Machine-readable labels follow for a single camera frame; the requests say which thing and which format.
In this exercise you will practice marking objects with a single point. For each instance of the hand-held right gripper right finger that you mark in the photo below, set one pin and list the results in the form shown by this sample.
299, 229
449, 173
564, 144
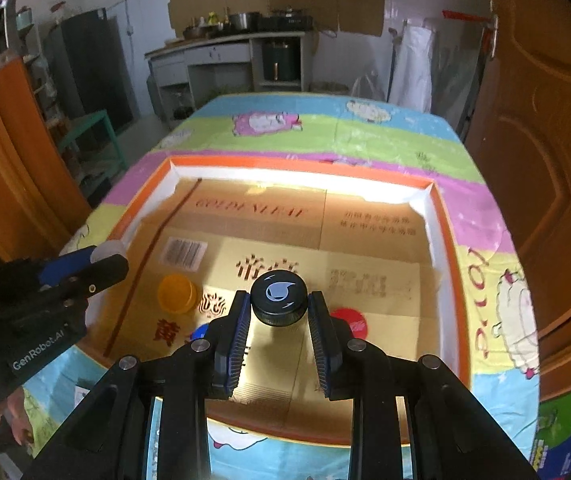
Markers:
321, 350

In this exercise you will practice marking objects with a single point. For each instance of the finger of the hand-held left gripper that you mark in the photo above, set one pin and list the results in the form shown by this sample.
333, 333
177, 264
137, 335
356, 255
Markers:
65, 262
100, 272

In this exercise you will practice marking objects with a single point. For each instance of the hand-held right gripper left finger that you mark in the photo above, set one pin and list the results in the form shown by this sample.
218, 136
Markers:
239, 340

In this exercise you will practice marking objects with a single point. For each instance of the white bottle cap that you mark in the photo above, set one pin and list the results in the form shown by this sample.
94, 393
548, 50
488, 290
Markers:
108, 250

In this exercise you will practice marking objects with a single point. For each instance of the blue bottle cap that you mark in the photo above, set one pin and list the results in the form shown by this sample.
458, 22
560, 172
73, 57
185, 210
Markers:
200, 332

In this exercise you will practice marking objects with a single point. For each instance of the red bottle cap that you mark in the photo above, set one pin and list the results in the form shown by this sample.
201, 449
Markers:
350, 320

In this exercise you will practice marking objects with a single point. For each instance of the black bottle cap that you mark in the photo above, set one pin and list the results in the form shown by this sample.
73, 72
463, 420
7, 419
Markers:
279, 297

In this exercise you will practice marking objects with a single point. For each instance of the yellow bottle cap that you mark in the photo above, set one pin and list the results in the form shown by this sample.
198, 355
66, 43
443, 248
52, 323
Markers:
178, 292

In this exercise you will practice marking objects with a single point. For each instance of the shallow orange white box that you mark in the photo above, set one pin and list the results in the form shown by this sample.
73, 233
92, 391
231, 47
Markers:
290, 180

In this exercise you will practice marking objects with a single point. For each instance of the cardboard box lining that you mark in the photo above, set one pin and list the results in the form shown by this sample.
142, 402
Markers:
365, 240

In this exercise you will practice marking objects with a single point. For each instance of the green stool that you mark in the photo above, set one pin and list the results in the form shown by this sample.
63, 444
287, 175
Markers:
90, 127

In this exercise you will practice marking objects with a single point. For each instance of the black cabinet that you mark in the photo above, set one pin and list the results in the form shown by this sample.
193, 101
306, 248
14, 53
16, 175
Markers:
90, 65

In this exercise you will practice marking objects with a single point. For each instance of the metal door strike plate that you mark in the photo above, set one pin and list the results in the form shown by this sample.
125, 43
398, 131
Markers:
3, 30

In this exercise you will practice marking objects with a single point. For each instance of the grey kitchen counter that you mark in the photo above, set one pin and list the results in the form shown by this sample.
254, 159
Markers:
215, 52

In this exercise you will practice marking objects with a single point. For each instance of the green printed carton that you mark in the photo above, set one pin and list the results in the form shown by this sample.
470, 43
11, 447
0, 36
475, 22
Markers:
565, 425

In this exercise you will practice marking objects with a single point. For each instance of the dark frying pan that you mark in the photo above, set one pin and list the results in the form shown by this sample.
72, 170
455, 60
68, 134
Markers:
198, 31

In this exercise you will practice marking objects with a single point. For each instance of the round woven basket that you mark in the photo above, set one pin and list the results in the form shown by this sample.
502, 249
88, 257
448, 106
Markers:
328, 87

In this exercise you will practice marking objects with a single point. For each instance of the clear plastic bag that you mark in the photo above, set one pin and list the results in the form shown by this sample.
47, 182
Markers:
365, 85

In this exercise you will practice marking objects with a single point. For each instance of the dark air fryer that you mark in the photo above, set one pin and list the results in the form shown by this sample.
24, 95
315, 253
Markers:
279, 62

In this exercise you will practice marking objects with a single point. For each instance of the yellow green bottle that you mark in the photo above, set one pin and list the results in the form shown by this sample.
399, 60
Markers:
211, 17

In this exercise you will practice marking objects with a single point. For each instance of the brown wooden door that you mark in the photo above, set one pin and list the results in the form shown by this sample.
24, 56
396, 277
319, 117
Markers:
540, 160

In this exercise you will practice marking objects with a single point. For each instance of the steel cooking pot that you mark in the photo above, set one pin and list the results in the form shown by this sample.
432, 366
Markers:
243, 20

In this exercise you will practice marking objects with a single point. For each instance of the white rolled sack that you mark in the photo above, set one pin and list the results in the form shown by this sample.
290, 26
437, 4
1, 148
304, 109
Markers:
415, 60

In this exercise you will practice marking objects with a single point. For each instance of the metal pots on counter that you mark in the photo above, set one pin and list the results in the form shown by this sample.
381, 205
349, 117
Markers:
285, 21

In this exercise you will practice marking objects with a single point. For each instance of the red paper strip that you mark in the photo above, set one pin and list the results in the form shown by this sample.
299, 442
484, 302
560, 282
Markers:
460, 15

